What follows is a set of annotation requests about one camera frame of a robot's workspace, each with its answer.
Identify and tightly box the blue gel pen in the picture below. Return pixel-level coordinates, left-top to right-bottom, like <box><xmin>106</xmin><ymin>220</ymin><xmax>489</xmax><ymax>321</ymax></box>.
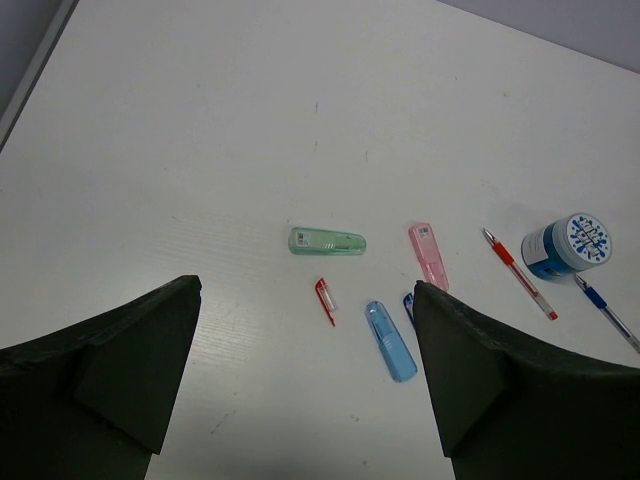
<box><xmin>573</xmin><ymin>274</ymin><xmax>639</xmax><ymax>353</ymax></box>

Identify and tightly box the pink correction tape case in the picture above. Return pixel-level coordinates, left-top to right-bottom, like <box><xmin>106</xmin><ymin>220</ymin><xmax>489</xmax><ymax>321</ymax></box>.
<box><xmin>408</xmin><ymin>223</ymin><xmax>449</xmax><ymax>292</ymax></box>

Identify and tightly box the blue correction tape case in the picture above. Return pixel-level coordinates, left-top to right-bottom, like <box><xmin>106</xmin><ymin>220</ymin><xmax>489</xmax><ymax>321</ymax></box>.
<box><xmin>365</xmin><ymin>301</ymin><xmax>417</xmax><ymax>383</ymax></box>

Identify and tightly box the aluminium table edge rail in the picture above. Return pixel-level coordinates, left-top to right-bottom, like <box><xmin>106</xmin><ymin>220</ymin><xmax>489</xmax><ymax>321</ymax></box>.
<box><xmin>1</xmin><ymin>0</ymin><xmax>78</xmax><ymax>144</ymax></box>

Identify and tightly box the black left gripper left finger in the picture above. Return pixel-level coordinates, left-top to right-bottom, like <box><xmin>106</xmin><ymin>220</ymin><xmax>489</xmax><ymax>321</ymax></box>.
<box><xmin>1</xmin><ymin>275</ymin><xmax>202</xmax><ymax>479</ymax></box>

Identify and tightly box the red pen cap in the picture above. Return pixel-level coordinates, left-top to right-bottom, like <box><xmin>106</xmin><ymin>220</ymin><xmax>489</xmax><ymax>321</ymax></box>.
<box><xmin>314</xmin><ymin>278</ymin><xmax>337</xmax><ymax>327</ymax></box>

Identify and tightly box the green correction tape case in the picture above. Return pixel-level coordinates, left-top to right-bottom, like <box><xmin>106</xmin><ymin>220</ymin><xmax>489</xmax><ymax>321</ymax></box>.
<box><xmin>288</xmin><ymin>227</ymin><xmax>367</xmax><ymax>256</ymax></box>

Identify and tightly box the red gel pen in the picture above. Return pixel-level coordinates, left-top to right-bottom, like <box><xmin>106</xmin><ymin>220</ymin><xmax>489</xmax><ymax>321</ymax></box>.
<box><xmin>482</xmin><ymin>228</ymin><xmax>558</xmax><ymax>321</ymax></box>

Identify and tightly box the blue slime jar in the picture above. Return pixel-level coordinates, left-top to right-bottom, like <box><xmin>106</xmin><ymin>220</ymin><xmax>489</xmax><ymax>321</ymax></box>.
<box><xmin>520</xmin><ymin>212</ymin><xmax>613</xmax><ymax>281</ymax></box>

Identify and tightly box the blue pen cap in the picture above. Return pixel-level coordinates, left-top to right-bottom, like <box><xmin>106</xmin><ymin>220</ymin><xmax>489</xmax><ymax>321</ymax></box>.
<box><xmin>403</xmin><ymin>293</ymin><xmax>415</xmax><ymax>325</ymax></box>

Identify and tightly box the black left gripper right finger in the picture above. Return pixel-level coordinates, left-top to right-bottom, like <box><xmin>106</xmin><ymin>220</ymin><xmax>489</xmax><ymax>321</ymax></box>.
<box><xmin>413</xmin><ymin>281</ymin><xmax>639</xmax><ymax>479</ymax></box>

